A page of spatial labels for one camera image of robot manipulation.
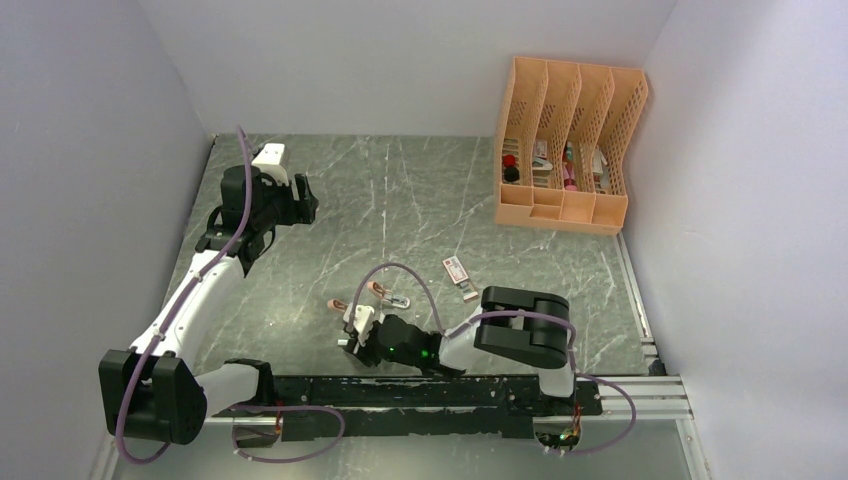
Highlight pink items in organizer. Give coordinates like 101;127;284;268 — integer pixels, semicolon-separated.
531;140;611;194

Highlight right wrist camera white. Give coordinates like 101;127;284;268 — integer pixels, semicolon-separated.
342;304;378;346

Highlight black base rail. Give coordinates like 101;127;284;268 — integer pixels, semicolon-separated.
212;374;603;441

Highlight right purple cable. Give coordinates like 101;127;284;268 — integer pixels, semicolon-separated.
347;262;637;458

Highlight red black item in organizer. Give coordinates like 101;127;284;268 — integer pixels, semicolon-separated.
502;154;521;184

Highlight pink stapler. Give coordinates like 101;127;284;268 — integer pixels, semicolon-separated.
366;281;411;309
327;299;356;321

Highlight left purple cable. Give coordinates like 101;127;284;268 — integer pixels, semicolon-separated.
114;125;346;465

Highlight orange file organizer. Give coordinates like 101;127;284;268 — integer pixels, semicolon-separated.
494;57;649;236

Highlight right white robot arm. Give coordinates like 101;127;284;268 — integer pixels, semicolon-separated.
328;286;578;414

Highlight purple cable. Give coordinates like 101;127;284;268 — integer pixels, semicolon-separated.
347;262;637;458
114;125;346;465

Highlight red white staple box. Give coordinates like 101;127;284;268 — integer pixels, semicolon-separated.
442;255;479;302

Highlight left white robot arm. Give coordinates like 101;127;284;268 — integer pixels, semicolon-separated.
98;166;319;445

